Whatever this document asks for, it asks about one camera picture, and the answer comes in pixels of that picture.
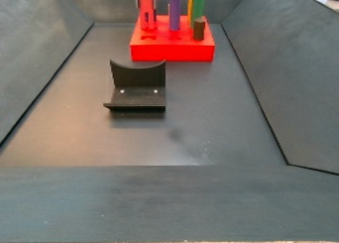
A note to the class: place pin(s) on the red double-square block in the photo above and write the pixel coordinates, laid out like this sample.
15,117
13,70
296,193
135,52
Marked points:
147,14

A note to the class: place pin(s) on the red shape sorter board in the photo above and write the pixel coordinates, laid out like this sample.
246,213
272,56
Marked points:
162,44

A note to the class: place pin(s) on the black curved plastic holder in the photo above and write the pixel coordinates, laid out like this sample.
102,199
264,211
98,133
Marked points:
139,87

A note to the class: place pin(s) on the purple cylinder peg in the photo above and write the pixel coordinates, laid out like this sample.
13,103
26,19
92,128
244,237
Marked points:
175,10

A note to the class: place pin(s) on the green star peg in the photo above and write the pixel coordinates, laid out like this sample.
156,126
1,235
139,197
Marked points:
198,9

